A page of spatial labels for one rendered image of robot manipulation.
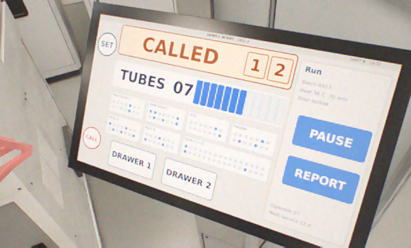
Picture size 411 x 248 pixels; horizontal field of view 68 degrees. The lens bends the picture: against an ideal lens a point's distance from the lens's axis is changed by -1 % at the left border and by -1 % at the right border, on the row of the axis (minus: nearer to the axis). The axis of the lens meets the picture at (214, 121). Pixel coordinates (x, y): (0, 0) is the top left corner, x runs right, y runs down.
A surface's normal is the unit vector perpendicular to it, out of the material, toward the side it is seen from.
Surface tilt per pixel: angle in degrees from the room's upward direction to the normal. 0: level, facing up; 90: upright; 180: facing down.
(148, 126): 50
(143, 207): 1
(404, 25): 90
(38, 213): 90
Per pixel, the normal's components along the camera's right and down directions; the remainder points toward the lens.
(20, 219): 0.44, 0.62
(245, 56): -0.33, 0.06
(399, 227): -0.05, -0.70
